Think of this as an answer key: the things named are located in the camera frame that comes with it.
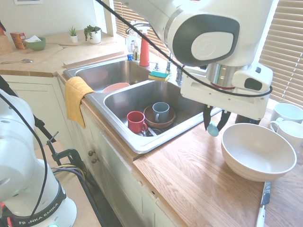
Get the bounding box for white mug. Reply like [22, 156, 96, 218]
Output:
[269, 120, 303, 157]
[269, 103, 303, 124]

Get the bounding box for teal plastic knife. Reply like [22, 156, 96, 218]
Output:
[207, 121, 219, 138]

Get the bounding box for large white bowl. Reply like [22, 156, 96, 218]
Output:
[221, 123, 297, 183]

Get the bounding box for stainless steel double sink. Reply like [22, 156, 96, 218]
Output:
[62, 56, 234, 154]

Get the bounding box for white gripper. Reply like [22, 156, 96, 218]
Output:
[180, 75, 271, 132]

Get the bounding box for metal utensils in sink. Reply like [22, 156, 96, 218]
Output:
[137, 127, 164, 138]

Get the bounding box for black C clamp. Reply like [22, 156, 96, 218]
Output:
[45, 131, 84, 171]

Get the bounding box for white blind cord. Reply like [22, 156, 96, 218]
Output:
[282, 53, 300, 103]

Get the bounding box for grey blue mug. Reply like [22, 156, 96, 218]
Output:
[152, 102, 170, 123]

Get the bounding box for trailing plant in white pot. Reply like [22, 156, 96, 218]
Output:
[83, 25, 103, 44]

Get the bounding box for white handled knife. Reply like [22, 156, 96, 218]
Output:
[255, 181, 272, 227]

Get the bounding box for cream kitchen cabinet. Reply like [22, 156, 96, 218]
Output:
[0, 74, 182, 227]

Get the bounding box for pink bowl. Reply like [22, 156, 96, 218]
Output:
[101, 82, 131, 94]

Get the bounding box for orange cardboard box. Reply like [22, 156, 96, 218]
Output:
[9, 32, 28, 50]

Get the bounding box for red bottle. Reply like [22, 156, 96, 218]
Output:
[139, 26, 151, 67]

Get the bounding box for yellow dish cloth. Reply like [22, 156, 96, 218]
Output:
[64, 76, 96, 129]

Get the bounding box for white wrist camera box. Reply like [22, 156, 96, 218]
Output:
[232, 63, 274, 92]

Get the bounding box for wide beige window blinds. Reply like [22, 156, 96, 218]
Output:
[113, 0, 171, 62]

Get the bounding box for green bowl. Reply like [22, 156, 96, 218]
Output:
[24, 37, 47, 52]

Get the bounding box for wooden block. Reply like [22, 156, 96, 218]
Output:
[0, 35, 13, 56]

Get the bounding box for bundle of coloured wires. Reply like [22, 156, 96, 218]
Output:
[51, 165, 106, 227]

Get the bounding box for metal spoon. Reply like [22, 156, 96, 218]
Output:
[0, 58, 34, 65]

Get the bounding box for narrow beige window blinds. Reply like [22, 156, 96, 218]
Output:
[258, 0, 303, 107]

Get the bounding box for clear soap dispenser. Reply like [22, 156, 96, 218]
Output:
[127, 32, 139, 54]

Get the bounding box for small spiky potted plant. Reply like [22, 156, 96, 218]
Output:
[68, 26, 79, 44]

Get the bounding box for thin black cable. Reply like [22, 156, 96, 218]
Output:
[0, 0, 274, 217]

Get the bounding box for chrome faucet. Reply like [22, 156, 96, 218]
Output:
[125, 20, 184, 84]

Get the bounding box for black stand pole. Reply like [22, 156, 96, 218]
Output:
[0, 75, 57, 143]

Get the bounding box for black mug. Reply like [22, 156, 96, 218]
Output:
[236, 114, 261, 125]

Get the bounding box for red mug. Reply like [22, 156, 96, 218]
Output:
[126, 111, 148, 133]

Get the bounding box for yellow green sponge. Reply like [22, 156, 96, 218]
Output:
[148, 70, 170, 82]

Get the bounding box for brown ceramic bowl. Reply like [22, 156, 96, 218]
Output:
[143, 105, 176, 129]

